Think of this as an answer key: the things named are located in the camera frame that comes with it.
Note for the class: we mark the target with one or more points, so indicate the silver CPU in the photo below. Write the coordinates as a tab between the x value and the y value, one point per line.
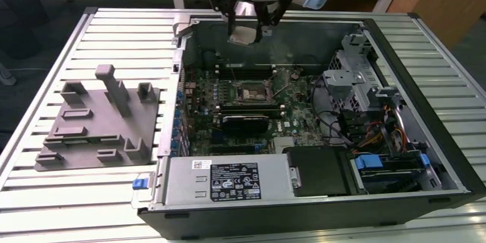
245	36

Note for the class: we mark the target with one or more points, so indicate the CPU socket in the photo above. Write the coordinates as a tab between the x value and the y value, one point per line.
253	92

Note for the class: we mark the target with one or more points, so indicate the black RAM slot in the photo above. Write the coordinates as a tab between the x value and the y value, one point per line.
250	111
275	114
247	73
250	105
247	76
247	67
247	70
250	108

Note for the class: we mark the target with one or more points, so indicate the round coin cell battery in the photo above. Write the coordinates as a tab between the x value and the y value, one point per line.
296	75

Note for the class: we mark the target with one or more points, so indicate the silver perforated drive cage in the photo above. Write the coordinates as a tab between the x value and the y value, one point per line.
344	82

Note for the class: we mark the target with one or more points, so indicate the green motherboard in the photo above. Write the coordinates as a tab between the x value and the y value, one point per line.
304	123

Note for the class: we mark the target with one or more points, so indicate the small black graphics card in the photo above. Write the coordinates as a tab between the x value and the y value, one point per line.
245	127

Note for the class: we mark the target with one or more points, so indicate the silver finned heatsink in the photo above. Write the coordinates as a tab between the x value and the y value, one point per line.
283	144

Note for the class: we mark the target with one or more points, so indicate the wooden cabinet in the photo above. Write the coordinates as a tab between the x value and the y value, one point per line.
448	4

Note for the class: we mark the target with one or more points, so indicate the grey parts rack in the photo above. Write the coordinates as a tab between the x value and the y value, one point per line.
110	129

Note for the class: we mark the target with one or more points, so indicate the hard disk in blue carrier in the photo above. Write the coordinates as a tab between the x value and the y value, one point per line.
370	162

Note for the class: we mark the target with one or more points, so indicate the grey power supply unit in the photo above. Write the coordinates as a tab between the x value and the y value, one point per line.
178	174

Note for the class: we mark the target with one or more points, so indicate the green RAM stick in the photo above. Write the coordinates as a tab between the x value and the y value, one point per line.
78	141

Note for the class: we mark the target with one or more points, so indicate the grey chair base leg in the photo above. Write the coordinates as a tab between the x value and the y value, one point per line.
7	78

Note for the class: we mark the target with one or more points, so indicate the blue plastic tab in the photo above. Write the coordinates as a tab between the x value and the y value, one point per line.
425	160

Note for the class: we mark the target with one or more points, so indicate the blue case latch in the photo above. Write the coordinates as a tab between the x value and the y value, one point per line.
139	183

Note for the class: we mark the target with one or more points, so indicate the black silver PC case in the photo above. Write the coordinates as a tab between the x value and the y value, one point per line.
266	220

